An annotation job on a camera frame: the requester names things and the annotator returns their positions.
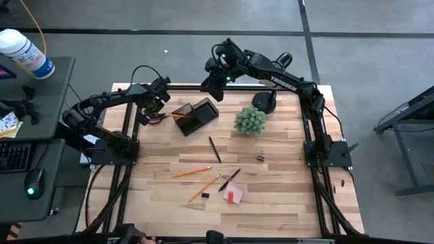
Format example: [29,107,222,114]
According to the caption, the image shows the black keyboard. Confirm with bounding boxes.
[0,142,33,175]

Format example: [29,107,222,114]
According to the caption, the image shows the white wipes canister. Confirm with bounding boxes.
[0,28,56,81]

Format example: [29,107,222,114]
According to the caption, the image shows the yellow cable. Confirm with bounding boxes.
[18,0,47,57]

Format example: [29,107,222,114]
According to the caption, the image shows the red-handled scissors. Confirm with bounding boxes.
[148,113,172,125]

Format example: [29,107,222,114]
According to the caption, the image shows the black desk lamp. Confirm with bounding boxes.
[251,52,294,115]

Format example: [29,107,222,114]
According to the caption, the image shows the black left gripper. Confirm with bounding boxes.
[137,77,172,127]

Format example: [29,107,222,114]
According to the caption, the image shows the black pen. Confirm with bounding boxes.
[218,168,242,192]
[208,136,222,164]

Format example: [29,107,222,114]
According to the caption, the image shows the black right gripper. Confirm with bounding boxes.
[200,37,250,102]

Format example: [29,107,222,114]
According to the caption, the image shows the white sticker sheet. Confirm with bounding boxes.
[0,111,20,134]

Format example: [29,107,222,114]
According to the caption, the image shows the white power box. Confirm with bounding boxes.
[79,134,102,165]

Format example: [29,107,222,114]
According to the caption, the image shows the yellow sticky notes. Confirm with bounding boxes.
[0,121,24,139]

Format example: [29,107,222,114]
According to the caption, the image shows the pink sticky note pad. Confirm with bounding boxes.
[222,181,245,205]

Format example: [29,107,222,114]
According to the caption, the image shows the black aluminium table frame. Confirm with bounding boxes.
[76,83,366,244]

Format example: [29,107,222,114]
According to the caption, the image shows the dark grey metal stand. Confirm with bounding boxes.
[374,86,434,197]

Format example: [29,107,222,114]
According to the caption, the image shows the dark grey side desk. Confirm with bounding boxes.
[0,56,76,224]

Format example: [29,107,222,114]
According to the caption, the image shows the black mesh desk organizer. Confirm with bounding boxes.
[171,97,220,138]

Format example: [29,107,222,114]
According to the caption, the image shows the tablet with pink screen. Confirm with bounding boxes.
[0,64,17,81]

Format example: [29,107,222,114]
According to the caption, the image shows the green artificial potted plant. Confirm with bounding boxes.
[233,105,267,137]

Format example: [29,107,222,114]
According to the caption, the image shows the black computer mouse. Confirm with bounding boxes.
[24,167,46,201]

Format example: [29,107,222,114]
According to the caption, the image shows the black clamp bracket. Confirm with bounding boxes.
[0,85,40,125]

